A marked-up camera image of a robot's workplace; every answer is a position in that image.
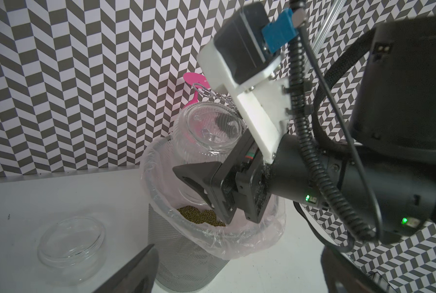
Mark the grey mesh trash bin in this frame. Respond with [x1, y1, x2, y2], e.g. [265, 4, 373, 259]
[148, 206, 229, 293]

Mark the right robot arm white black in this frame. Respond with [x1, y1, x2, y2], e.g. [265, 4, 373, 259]
[173, 16, 436, 244]

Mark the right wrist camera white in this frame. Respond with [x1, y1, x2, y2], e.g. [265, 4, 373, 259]
[196, 1, 299, 165]

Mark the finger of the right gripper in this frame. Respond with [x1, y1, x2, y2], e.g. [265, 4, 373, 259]
[172, 162, 222, 209]

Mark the clear plastic bin liner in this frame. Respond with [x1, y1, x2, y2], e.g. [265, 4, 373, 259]
[140, 137, 286, 260]

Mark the silver wire glass rack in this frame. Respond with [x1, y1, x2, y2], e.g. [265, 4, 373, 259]
[198, 89, 239, 114]

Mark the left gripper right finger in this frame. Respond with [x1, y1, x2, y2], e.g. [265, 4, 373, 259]
[321, 246, 388, 293]

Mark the glass jar of mung beans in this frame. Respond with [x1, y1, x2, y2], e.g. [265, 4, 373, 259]
[37, 216, 106, 286]

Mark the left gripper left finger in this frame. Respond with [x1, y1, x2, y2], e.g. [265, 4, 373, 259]
[95, 244, 159, 293]

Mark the pink plastic wine glass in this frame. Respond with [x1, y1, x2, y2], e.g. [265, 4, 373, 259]
[183, 72, 210, 107]

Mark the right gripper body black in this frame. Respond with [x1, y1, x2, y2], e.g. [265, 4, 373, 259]
[211, 130, 271, 224]

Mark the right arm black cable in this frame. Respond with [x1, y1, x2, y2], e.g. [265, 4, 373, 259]
[288, 0, 384, 253]

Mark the glass jar with beans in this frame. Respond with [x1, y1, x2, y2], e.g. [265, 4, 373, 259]
[171, 101, 247, 202]

